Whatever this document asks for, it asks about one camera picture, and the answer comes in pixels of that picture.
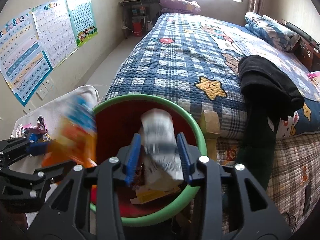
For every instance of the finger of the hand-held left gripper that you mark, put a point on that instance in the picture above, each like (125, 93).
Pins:
(37, 148)
(37, 177)

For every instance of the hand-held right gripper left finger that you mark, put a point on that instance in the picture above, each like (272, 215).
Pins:
(132, 160)

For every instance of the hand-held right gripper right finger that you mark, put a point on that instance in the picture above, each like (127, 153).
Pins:
(185, 160)

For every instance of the dark blue wrapper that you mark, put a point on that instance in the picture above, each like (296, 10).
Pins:
(33, 137)

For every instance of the black silver wrapper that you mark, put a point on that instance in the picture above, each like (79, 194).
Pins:
(47, 137)

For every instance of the mauve foil wrapper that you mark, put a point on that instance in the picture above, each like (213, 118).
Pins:
(37, 126)

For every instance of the small white wrapper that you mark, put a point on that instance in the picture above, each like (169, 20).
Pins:
(17, 130)

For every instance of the white printed wrapper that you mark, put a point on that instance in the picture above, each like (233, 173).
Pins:
(160, 140)

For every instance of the red bin with green rim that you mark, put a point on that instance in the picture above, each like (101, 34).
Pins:
(115, 130)

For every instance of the orange snack wrapper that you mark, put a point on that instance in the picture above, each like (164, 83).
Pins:
(72, 135)

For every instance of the yellow white wrapper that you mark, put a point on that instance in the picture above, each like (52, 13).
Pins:
(152, 195)

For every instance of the blue plaid quilted bed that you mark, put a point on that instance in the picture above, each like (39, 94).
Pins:
(185, 60)

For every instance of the brown plaid bed sheet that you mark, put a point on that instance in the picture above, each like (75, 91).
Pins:
(287, 170)

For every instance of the black garment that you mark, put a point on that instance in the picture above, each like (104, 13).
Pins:
(265, 85)

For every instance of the red bucket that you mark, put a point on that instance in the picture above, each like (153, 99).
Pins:
(137, 27)

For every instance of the dark bedside table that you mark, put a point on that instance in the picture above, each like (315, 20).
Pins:
(137, 17)

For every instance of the blue white folded pillows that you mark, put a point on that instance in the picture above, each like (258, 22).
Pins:
(270, 31)

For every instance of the pink pillow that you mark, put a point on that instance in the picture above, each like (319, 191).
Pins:
(180, 3)

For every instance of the dark wooden headboard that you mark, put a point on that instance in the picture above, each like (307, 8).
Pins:
(307, 45)

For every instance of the white wall socket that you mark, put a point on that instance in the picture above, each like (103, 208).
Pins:
(48, 81)
(29, 110)
(41, 91)

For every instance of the alphabet wall poster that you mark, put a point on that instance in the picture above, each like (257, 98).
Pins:
(22, 55)

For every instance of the white chart wall poster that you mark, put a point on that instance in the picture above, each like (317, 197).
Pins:
(53, 30)

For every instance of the green number wall poster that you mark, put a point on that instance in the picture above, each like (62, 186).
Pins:
(82, 17)

